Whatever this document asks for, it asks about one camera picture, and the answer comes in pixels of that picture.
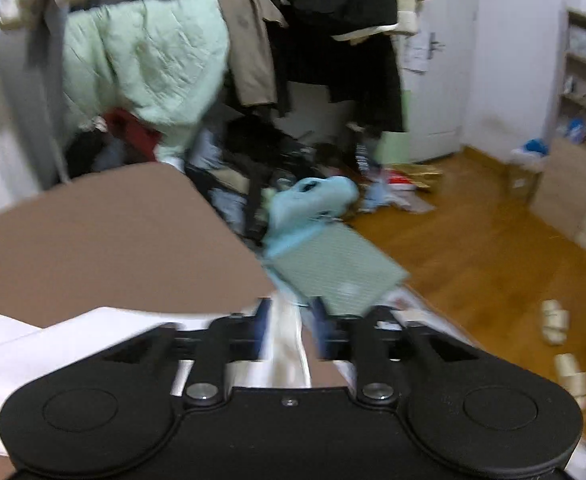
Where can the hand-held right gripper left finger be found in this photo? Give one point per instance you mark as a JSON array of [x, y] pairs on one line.
[[262, 330]]

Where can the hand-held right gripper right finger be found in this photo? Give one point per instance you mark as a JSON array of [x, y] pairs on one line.
[[323, 332]]

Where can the cream garment with green trim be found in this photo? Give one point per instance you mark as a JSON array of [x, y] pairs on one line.
[[73, 335]]

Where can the pile of dark clothes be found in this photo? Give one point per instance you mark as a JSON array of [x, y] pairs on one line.
[[273, 150]]

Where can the pale green woven mat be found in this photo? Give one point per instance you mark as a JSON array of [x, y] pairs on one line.
[[338, 265]]

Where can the light blue plush item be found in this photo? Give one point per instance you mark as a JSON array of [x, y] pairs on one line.
[[313, 200]]

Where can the scattered paper litter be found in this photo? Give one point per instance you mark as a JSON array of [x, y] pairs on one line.
[[403, 185]]

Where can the pale green board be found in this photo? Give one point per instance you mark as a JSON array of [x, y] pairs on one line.
[[395, 145]]

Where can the beige slipper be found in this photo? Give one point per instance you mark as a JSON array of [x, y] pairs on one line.
[[573, 380], [555, 322]]

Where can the red garment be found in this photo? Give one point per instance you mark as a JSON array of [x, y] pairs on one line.
[[133, 132]]

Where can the black hanging garment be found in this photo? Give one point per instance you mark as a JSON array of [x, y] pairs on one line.
[[353, 85]]

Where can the black bundled garment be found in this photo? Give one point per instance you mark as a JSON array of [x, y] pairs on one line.
[[85, 152]]

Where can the small cardboard box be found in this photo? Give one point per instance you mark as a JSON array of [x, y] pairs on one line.
[[523, 180]]

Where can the white door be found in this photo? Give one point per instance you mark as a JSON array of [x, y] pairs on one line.
[[443, 100]]

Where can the brown beige hanging coat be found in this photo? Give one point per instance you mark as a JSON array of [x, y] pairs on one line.
[[253, 50]]

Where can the wooden shelf unit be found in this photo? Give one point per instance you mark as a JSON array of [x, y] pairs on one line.
[[563, 185]]

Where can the blue cloth item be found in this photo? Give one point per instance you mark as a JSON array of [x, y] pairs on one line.
[[535, 147]]

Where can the light green quilted jacket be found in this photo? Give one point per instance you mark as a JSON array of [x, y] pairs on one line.
[[148, 60]]

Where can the grey hanging garment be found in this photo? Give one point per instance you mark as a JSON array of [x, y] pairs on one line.
[[48, 85]]

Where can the black coat with cream trim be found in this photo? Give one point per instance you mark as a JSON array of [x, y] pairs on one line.
[[343, 5]]

